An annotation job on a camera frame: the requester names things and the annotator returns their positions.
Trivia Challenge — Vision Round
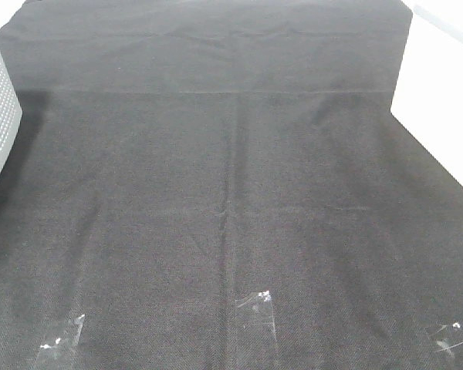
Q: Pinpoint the black table cloth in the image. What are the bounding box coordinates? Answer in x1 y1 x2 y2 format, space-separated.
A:
0 1 463 369

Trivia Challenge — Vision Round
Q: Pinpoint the clear tape strip middle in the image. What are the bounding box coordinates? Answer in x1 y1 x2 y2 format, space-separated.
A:
235 291 279 370

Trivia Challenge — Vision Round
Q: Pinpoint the clear tape strip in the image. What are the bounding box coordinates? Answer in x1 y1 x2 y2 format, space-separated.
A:
425 321 463 360
235 291 279 370
33 314 86 370

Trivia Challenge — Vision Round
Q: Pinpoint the white box on right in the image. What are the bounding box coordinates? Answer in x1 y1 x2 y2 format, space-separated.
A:
390 1 463 187

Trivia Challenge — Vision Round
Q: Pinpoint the clear tape strip left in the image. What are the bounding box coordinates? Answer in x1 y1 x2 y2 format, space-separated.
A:
33 314 86 370

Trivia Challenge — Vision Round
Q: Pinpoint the clear tape strip right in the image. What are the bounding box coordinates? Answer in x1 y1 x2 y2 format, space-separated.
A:
425 321 463 360

